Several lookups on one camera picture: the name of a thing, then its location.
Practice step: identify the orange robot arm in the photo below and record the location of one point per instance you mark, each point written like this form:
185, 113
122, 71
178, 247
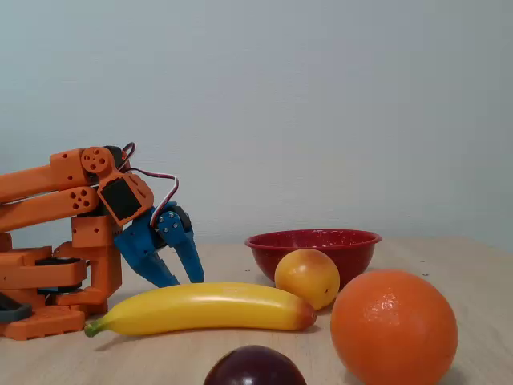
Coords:
40, 176

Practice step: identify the orange robot base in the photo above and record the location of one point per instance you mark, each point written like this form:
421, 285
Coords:
40, 322

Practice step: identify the yellow plastic banana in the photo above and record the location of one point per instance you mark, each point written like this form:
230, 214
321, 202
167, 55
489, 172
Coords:
200, 306

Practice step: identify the dark purple plastic plum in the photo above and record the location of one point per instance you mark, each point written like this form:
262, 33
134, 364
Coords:
254, 369

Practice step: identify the yellow-orange plastic peach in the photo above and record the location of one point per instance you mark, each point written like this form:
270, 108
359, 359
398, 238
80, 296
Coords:
306, 280

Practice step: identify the dark grey base clamp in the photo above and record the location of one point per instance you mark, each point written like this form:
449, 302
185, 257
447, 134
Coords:
18, 313

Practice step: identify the orange plastic orange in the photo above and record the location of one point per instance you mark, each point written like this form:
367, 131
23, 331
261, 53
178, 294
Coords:
393, 329

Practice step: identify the red speckled bowl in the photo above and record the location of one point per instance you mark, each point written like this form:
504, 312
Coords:
352, 256

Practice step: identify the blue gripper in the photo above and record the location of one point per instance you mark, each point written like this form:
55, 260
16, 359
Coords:
138, 245

